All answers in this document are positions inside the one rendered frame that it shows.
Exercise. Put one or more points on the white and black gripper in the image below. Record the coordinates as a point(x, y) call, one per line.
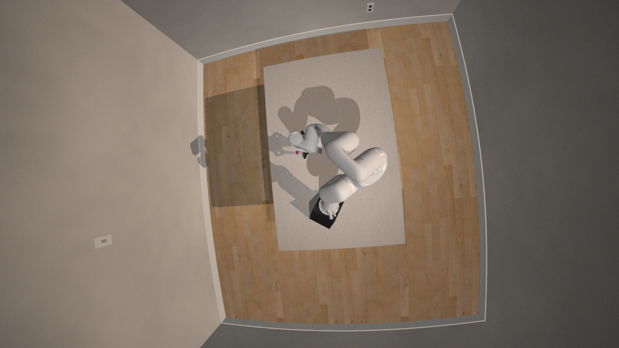
point(303, 151)

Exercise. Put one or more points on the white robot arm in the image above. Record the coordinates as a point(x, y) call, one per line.
point(356, 171)

